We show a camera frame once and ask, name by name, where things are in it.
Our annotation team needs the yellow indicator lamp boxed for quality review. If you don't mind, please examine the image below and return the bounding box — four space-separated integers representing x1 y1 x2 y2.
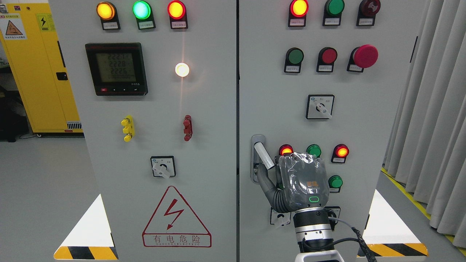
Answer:
96 1 121 30

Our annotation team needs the right grey cabinet door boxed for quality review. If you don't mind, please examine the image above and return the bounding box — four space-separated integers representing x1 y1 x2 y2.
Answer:
239 0 428 262

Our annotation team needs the red lamp top right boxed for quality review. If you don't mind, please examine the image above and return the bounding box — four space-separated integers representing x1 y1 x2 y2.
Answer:
288 0 309 28

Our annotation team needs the white indicator light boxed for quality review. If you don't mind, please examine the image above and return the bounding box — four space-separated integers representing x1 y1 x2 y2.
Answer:
175 62 190 78

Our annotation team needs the red electric danger sign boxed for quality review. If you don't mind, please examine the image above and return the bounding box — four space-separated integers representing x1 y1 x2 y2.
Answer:
142 186 212 248

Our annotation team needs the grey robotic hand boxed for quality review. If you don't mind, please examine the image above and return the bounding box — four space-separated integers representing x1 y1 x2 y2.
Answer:
258 152 330 213

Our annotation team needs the yellow safety cabinet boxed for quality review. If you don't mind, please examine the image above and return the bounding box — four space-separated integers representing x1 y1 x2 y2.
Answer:
1 0 83 134

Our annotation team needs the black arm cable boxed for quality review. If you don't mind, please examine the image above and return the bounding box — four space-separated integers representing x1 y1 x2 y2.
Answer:
327 210 378 262

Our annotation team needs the green button top right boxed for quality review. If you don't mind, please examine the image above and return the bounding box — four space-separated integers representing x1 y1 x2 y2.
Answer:
322 0 345 26

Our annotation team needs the green push button second row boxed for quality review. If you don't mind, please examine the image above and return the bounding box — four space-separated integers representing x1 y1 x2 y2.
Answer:
284 47 304 74

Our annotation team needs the green button lower right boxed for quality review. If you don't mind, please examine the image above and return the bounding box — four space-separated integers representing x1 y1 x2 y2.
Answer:
328 175 343 193

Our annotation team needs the black digital power meter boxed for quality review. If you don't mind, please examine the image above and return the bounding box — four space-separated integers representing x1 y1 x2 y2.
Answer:
85 43 148 96

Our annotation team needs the red lamp middle left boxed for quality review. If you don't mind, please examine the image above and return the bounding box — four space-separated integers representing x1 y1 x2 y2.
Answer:
279 144 293 156

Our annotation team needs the red emergency stop button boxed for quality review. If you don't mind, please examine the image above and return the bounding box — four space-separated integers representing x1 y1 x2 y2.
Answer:
347 44 379 73

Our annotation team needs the grey curtain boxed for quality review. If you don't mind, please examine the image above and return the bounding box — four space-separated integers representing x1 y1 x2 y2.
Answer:
384 0 466 247

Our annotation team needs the left grey cabinet door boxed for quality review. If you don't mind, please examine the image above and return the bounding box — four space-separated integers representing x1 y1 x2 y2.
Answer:
49 0 237 262

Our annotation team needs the green button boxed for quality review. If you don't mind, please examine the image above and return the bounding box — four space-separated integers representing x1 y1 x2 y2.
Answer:
322 0 345 26
328 175 343 193

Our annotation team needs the red terminal connector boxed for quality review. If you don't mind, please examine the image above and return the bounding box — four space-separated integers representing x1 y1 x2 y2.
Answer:
183 115 193 141

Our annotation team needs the red lamp middle right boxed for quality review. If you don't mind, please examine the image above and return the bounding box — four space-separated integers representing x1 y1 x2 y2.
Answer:
331 144 349 164

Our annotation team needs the upper right rotary switch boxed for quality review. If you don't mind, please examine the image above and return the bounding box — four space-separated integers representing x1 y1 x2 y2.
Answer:
305 95 335 119

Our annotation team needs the silver door handle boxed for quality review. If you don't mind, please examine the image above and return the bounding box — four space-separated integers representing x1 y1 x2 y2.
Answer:
250 135 275 183

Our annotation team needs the grey cabinet door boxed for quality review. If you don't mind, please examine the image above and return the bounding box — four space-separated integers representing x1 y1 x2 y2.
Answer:
49 0 237 262
239 0 428 262

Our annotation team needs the green indicator lamp top left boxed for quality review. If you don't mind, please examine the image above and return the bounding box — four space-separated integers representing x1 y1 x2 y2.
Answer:
133 0 156 30

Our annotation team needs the red push button second row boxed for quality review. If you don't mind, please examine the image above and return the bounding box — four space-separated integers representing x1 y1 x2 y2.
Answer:
316 47 337 73

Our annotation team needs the red indicator lamp top left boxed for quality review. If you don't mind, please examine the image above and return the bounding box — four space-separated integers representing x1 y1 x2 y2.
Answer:
167 0 188 29

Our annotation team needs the dark red buzzer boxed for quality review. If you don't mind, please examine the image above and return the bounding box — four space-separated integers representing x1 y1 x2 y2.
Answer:
356 0 381 26

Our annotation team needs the black key selector switch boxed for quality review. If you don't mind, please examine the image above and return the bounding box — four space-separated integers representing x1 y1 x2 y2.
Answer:
324 206 341 231

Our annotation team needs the yellow terminal connector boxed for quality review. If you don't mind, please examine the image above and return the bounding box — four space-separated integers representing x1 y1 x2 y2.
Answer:
121 115 135 142

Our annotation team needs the lower white rotary switch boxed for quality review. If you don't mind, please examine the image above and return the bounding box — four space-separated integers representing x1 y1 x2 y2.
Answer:
270 208 292 230

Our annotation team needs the green lamp middle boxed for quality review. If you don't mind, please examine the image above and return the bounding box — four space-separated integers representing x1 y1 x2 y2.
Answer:
306 144 322 158

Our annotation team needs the left rotary selector switch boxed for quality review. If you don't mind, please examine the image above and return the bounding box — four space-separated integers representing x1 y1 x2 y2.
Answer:
150 156 176 179

